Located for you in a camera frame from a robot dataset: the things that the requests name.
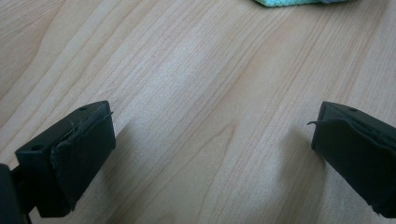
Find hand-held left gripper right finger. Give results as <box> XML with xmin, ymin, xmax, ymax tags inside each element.
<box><xmin>307</xmin><ymin>101</ymin><xmax>396</xmax><ymax>219</ymax></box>

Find turquoise cloth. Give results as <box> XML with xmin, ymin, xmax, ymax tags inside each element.
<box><xmin>253</xmin><ymin>0</ymin><xmax>351</xmax><ymax>7</ymax></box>

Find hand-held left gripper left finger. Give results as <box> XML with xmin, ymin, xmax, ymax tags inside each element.
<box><xmin>14</xmin><ymin>100</ymin><xmax>117</xmax><ymax>218</ymax></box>

